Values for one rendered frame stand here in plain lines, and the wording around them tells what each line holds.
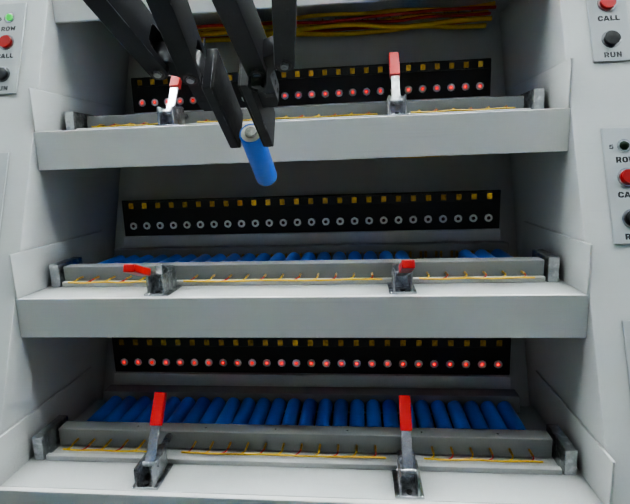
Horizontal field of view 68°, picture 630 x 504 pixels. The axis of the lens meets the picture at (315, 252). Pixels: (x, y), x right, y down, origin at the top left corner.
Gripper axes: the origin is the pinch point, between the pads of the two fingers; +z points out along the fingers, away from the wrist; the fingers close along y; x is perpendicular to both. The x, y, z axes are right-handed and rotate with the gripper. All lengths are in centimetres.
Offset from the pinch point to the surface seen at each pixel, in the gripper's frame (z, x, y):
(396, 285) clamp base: 23.8, 6.7, -11.5
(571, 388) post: 28.8, 16.9, -30.0
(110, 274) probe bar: 24.8, 4.7, 22.3
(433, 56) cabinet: 34, -33, -19
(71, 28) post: 19.4, -28.3, 30.7
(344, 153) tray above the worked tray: 19.6, -7.5, -6.1
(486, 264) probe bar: 25.0, 4.0, -21.6
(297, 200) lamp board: 33.4, -8.5, 1.3
